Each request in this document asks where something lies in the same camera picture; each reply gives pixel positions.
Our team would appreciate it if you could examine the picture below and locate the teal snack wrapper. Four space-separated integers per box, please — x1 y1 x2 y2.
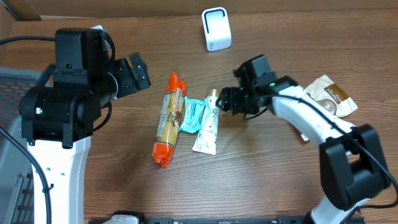
179 97 205 133

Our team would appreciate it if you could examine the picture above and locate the white tube gold cap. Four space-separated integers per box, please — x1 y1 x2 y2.
192 89 220 155

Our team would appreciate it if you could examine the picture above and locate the orange biscuit packet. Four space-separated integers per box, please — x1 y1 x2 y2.
152 72 186 169

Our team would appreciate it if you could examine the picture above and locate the brown Pantree snack pouch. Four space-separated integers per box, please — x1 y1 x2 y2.
298 74 358 144

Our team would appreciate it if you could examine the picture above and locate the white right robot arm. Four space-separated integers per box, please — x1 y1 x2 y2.
216 54 397 223

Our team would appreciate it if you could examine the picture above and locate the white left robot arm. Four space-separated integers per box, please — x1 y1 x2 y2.
19 26 150 223

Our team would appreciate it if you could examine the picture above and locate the white barcode scanner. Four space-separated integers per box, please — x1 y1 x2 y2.
201 7 232 52

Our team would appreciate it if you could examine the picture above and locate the grey plastic shopping basket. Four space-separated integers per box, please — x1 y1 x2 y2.
1 67 41 223

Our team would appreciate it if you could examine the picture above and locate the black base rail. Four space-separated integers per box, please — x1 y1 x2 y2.
88 210 364 224

